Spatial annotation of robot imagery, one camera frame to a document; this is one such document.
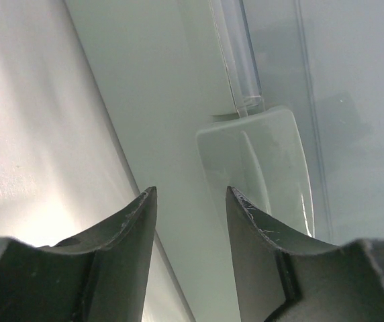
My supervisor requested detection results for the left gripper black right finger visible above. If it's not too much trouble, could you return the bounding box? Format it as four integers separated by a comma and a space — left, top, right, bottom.
226, 187, 384, 321

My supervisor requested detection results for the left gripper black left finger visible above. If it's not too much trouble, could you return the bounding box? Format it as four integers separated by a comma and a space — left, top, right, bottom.
0, 187, 157, 321

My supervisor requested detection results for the green toolbox with clear lid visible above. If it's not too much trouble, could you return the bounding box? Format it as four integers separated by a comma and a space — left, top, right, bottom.
67, 1, 384, 321

